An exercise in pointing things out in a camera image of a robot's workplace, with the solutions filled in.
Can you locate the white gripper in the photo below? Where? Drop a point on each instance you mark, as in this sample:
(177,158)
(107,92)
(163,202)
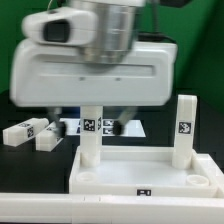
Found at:
(56,76)

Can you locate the white desk top tray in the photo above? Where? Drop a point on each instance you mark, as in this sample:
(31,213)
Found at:
(146,171)

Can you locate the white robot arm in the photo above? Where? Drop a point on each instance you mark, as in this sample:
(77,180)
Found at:
(91,53)

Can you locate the paper sheet with markers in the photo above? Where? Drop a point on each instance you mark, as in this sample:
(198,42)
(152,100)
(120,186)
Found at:
(133,128)

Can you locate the white front fence bar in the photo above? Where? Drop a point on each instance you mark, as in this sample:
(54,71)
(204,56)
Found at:
(79,209)

